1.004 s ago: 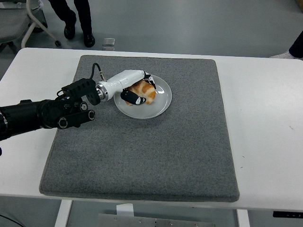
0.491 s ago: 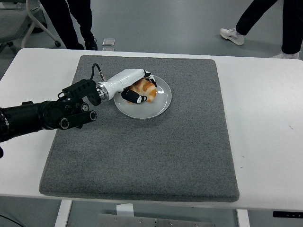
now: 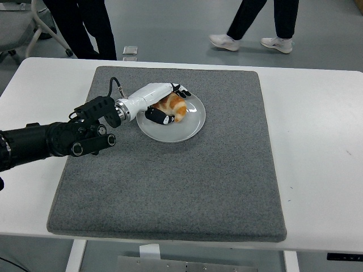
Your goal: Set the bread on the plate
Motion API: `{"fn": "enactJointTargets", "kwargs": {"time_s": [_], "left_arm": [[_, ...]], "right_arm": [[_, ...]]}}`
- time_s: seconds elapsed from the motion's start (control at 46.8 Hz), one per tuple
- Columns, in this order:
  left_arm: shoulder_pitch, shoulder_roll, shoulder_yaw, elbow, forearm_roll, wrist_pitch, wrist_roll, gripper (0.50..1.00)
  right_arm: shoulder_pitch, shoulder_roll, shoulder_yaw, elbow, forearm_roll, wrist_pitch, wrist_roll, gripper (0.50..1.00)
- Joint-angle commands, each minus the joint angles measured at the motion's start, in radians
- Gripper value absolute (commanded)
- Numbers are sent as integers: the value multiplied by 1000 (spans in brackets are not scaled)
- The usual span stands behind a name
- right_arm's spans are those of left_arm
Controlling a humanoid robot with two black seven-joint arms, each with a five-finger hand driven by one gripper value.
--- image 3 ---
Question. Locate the black table control panel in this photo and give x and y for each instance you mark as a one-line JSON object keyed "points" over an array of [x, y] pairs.
{"points": [[344, 256]]}

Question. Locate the white table leg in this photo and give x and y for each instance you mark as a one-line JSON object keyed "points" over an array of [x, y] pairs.
{"points": [[75, 256], [291, 262]]}

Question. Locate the golden croissant bread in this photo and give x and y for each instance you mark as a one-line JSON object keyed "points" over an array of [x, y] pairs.
{"points": [[177, 106]]}

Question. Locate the grey metal plate with screws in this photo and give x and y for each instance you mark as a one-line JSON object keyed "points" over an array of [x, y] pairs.
{"points": [[184, 266]]}

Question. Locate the grey felt mat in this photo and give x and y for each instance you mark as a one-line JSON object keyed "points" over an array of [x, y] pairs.
{"points": [[170, 184]]}

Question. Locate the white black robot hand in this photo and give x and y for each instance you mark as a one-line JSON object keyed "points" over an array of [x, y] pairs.
{"points": [[147, 95]]}

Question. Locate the grey office chair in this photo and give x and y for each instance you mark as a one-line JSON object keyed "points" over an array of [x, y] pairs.
{"points": [[11, 28]]}

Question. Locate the round white plate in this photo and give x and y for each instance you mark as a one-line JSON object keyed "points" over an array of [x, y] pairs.
{"points": [[170, 133]]}

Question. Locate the person with white shoes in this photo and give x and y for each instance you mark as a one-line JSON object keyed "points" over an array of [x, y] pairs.
{"points": [[246, 17]]}

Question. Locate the square metal floor socket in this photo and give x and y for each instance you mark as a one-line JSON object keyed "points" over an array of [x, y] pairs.
{"points": [[130, 50], [130, 59]]}

